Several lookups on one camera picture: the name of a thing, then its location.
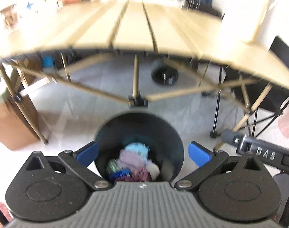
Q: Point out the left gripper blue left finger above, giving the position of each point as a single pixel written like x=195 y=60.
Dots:
x=76 y=164

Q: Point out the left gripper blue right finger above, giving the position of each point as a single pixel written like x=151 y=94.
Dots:
x=209 y=164

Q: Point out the clear plastic bag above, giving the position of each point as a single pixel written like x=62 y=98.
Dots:
x=112 y=166

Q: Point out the blue tissue pack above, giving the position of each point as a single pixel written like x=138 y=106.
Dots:
x=120 y=174

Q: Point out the white round plastic lid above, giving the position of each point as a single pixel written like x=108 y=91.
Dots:
x=153 y=170

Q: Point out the light blue fluffy towel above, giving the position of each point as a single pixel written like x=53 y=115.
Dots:
x=139 y=148

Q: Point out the black round trash bin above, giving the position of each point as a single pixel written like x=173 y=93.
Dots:
x=140 y=140

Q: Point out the cardboard box with green liner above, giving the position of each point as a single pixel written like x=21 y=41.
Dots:
x=15 y=131

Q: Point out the black cart wheel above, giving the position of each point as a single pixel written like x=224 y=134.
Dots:
x=163 y=74

